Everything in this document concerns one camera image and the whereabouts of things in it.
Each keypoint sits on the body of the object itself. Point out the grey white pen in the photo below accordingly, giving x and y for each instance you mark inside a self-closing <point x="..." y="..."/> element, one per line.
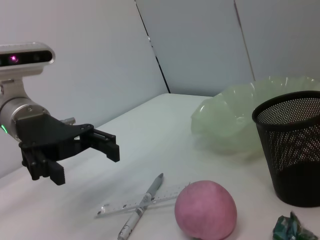
<point x="149" y="193"/>

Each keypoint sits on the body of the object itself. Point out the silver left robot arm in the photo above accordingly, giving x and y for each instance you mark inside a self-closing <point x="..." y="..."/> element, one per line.
<point x="15" y="110"/>

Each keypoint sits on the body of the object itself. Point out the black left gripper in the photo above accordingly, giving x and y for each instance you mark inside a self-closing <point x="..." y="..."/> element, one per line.
<point x="45" y="135"/>

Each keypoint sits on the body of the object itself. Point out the clear plastic ruler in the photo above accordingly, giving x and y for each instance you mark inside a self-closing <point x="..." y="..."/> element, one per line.
<point x="120" y="208"/>

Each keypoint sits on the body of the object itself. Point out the silver connector stub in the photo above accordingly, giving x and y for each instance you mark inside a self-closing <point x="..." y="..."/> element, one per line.
<point x="68" y="120"/>

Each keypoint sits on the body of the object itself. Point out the translucent green fruit bowl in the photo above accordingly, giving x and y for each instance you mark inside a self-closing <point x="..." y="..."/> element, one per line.
<point x="225" y="125"/>

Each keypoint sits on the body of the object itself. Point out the black mesh cup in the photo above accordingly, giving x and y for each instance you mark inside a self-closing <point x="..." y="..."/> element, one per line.
<point x="295" y="175"/>

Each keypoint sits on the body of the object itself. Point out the pink peach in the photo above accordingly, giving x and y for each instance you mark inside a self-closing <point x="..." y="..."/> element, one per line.
<point x="205" y="210"/>

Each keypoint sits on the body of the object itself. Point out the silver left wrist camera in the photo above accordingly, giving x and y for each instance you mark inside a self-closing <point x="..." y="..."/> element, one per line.
<point x="25" y="58"/>

